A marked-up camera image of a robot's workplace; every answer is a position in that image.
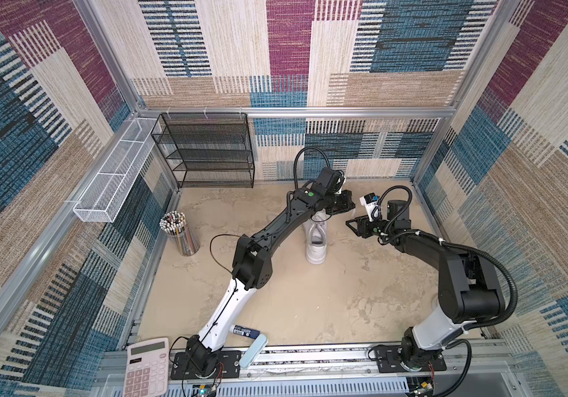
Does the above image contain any white leather sneaker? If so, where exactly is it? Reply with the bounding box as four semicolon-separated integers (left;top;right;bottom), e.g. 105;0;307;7
303;210;328;265

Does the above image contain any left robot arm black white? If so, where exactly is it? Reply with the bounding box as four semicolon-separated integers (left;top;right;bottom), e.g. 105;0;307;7
184;171;345;377

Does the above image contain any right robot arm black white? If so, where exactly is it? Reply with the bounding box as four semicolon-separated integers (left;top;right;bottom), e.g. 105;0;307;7
346;200;517;372

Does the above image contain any blue white glue stick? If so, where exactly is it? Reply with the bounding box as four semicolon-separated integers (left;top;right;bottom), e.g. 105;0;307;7
229;324;261;339

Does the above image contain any light blue eraser block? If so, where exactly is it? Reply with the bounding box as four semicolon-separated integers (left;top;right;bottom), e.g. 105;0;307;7
239;334;268;369

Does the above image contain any cup of coloured pencils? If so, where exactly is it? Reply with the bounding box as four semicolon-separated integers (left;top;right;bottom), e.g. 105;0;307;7
159;210;200;256

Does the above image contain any pink desk calculator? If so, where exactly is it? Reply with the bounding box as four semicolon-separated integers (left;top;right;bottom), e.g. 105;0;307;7
123;337;170;397

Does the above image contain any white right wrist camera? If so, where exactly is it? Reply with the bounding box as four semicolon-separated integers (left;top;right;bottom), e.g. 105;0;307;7
360;193;382;222

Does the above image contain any black corrugated right cable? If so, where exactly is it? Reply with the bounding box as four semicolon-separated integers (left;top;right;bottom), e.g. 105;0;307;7
432;237;519;397

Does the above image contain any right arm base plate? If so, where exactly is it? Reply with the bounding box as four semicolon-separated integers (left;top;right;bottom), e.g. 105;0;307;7
368;344;447;374

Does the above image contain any thin black left cable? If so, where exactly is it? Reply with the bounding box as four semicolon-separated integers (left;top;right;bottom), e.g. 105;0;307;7
166;232;243;397

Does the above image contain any black wire mesh shelf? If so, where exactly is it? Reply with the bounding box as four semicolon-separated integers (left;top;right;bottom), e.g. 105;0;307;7
151;112;255;189

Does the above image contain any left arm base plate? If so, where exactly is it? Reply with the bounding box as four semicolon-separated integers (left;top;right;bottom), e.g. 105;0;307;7
170;350;242;380

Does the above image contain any white wire mesh basket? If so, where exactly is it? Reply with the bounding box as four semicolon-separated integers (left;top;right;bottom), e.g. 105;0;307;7
73;118;156;223

